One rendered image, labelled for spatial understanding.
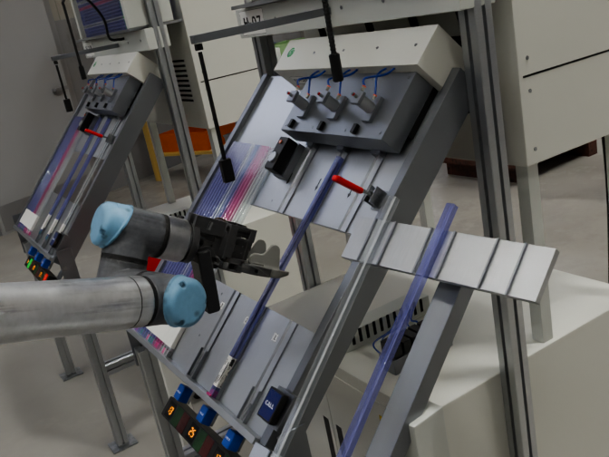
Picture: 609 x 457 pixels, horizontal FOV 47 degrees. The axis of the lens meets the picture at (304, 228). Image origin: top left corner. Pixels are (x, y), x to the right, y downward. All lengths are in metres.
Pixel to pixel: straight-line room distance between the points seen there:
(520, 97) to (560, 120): 0.12
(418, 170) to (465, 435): 0.54
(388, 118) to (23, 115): 5.45
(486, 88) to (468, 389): 0.57
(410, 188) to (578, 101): 0.44
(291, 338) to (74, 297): 0.42
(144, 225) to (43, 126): 5.45
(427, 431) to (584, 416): 0.77
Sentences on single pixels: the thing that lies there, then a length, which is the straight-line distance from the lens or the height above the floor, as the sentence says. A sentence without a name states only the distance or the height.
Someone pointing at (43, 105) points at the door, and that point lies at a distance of 6.61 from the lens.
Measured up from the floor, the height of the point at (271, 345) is 0.81.
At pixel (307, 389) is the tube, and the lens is 1.01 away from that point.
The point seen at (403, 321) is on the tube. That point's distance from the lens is 0.95.
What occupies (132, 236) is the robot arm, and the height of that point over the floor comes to 1.07.
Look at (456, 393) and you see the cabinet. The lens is 1.41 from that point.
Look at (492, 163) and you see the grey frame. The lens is 1.27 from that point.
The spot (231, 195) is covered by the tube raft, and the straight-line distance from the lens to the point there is 1.62.
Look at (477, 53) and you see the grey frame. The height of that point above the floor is 1.24.
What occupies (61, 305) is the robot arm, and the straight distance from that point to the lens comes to 0.95.
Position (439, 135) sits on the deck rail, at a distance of 1.23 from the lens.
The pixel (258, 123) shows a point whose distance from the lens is 1.72.
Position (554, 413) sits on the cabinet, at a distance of 1.64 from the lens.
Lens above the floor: 1.37
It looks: 18 degrees down
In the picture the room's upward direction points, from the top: 11 degrees counter-clockwise
